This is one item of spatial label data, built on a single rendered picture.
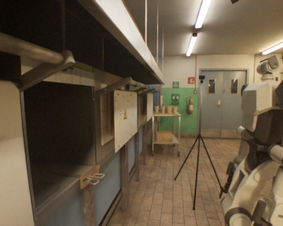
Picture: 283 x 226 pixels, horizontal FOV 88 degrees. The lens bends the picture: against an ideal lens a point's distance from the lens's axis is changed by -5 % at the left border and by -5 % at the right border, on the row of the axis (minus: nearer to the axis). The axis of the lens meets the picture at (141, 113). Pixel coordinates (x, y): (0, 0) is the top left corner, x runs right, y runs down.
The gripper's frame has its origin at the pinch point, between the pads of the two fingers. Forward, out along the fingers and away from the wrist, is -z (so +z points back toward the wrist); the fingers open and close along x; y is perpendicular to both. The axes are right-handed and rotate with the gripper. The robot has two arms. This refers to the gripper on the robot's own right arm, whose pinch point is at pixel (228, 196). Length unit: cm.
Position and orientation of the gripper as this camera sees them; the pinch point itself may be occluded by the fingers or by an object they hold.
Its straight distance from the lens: 140.8
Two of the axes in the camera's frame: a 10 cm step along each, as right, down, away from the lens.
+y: -2.4, 1.1, -9.6
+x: -9.5, -2.2, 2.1
